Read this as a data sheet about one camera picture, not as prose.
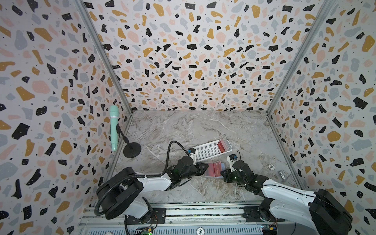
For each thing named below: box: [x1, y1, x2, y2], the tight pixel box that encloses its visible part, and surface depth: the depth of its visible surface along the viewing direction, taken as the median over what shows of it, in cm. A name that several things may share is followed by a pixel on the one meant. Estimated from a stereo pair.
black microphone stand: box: [116, 123, 142, 159], surface depth 98 cm
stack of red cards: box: [217, 139, 232, 153], surface depth 99 cm
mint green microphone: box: [109, 105, 120, 152], surface depth 76 cm
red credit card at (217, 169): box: [213, 161, 222, 178], surface depth 89 cm
